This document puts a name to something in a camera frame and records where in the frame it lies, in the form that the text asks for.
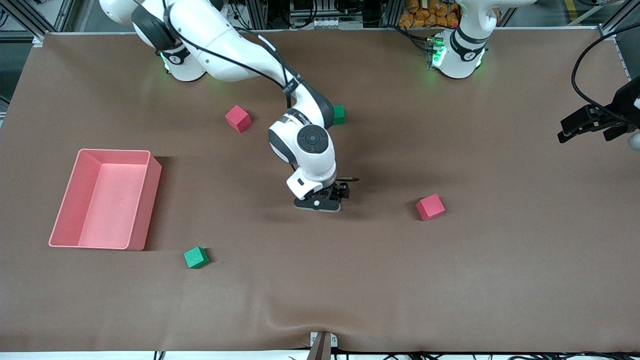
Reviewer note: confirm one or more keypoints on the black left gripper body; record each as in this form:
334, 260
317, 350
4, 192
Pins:
626, 102

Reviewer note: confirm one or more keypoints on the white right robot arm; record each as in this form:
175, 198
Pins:
225, 50

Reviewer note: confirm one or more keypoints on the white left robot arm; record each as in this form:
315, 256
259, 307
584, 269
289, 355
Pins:
460, 55

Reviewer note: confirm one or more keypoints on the green foam cube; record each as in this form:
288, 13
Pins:
340, 116
195, 258

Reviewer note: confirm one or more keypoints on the pink foam cube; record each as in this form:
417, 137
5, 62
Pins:
237, 119
430, 207

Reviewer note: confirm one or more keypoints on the brown table mat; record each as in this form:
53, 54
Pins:
320, 280

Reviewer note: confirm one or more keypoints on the orange snack packets pile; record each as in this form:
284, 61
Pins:
420, 17

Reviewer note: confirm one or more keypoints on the pink plastic bin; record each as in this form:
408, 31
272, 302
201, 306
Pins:
115, 215

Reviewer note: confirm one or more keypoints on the metal table corner bracket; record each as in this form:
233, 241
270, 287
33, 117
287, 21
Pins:
609, 34
38, 41

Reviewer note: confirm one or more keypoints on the metal bracket with post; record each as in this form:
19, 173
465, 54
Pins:
322, 347

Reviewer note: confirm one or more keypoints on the aluminium frame post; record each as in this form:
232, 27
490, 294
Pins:
257, 15
390, 14

